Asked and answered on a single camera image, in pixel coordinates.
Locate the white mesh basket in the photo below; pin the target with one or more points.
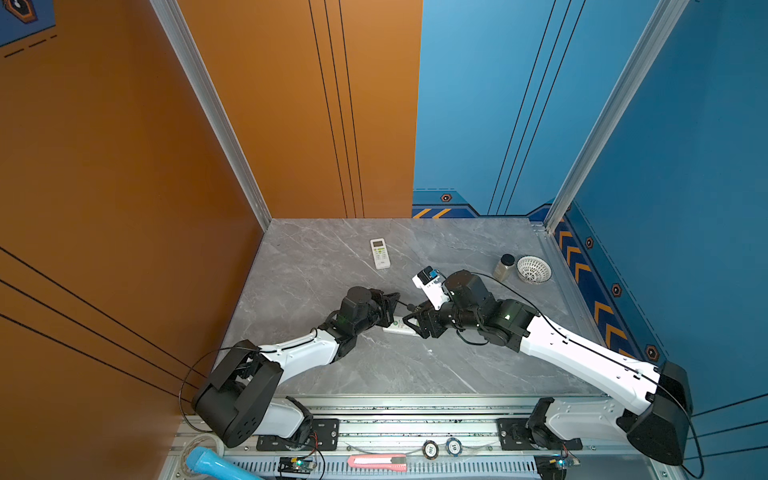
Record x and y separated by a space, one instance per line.
533 269

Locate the small circuit board right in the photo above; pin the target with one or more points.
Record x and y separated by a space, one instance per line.
563 463

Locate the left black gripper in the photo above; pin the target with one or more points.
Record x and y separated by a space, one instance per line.
384 301

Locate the blue round badge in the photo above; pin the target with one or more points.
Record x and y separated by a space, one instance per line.
453 447

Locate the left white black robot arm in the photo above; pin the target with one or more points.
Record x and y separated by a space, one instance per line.
237 400

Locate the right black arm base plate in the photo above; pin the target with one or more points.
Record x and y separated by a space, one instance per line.
514 434

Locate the green circuit board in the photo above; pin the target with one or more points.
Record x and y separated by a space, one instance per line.
296 466

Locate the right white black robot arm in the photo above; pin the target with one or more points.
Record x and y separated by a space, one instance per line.
647 406

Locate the glass jar black lid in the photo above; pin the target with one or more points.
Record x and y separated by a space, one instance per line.
504 267

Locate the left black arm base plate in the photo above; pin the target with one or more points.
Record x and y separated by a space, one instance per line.
324 434

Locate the black round badge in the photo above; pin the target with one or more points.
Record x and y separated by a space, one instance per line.
430 450

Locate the pink utility knife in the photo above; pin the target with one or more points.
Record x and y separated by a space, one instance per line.
390 462

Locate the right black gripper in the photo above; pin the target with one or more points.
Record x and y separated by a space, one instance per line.
422 314

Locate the blue cylinder handle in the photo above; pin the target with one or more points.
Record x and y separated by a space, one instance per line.
204 461

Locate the white tape roll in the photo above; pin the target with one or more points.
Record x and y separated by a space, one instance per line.
205 440

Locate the white remote control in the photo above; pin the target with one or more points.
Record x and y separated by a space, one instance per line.
400 329
380 254

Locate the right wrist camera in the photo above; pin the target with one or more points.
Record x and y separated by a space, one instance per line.
430 282

